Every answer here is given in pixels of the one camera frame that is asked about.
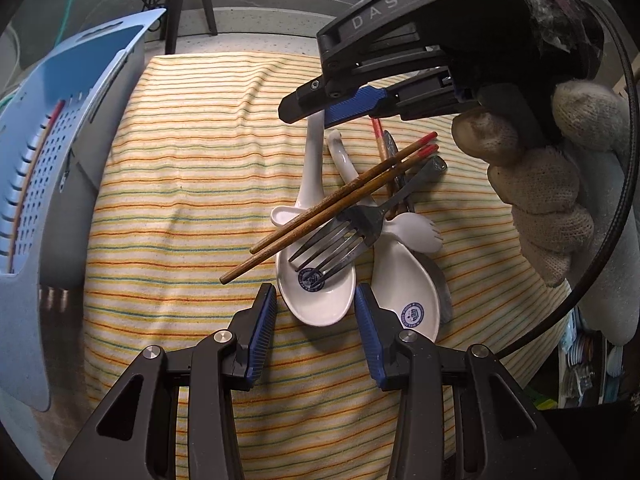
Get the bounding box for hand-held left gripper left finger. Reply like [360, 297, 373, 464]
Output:
[52, 282, 278, 480]

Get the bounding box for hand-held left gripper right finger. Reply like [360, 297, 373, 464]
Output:
[354, 282, 571, 480]

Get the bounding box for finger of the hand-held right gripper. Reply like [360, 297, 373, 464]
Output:
[278, 67, 363, 124]
[323, 71, 482, 129]

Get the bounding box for white ceramic spoon blue emblem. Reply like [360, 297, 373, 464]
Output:
[326, 130, 445, 345]
[276, 110, 358, 328]

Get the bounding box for metal spoon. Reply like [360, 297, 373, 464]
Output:
[382, 130, 455, 327]

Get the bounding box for metal fork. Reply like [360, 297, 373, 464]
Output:
[287, 156, 447, 283]

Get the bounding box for plain white ceramic spoon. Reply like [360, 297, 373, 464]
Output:
[270, 205, 306, 228]

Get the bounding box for blue plastic utensil basket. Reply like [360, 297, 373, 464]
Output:
[0, 8, 167, 411]

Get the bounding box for person's right hand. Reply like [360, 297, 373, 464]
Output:
[451, 80, 631, 288]

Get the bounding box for striped yellow cloth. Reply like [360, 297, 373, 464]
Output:
[82, 52, 573, 480]

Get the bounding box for black metal stand legs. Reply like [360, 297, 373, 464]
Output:
[164, 0, 218, 56]

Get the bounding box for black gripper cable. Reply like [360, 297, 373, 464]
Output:
[492, 5, 640, 358]

